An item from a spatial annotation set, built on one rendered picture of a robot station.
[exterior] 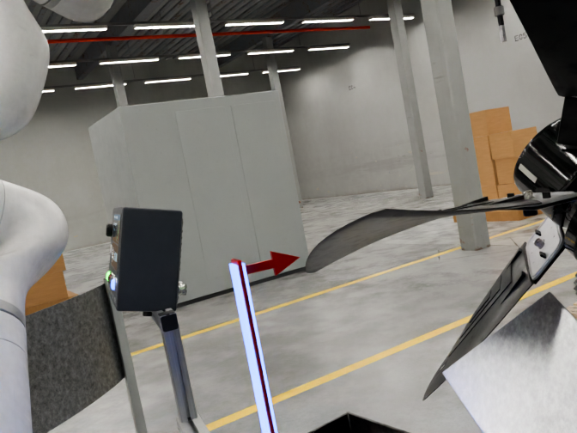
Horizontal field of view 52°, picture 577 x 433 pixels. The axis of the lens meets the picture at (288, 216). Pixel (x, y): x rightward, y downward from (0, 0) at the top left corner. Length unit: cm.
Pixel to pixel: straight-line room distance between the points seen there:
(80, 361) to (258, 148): 514
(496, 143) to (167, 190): 471
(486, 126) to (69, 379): 755
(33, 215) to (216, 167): 614
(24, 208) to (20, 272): 10
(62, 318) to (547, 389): 188
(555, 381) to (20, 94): 72
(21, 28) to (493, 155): 841
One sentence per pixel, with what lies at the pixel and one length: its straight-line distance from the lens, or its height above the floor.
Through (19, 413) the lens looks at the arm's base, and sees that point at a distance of 65.
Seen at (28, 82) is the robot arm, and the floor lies 144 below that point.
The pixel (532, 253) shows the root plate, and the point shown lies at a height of 110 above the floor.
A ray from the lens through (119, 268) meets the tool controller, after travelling 112.
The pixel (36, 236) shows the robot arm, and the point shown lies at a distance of 79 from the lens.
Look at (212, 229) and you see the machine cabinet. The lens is 685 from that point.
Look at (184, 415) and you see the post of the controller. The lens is 113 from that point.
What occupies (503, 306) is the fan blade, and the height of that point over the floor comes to 104.
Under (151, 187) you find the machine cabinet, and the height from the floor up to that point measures 135.
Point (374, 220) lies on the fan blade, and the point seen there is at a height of 121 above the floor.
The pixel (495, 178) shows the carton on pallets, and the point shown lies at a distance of 908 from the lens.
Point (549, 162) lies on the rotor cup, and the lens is 76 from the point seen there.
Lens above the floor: 127
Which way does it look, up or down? 4 degrees down
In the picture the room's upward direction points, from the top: 11 degrees counter-clockwise
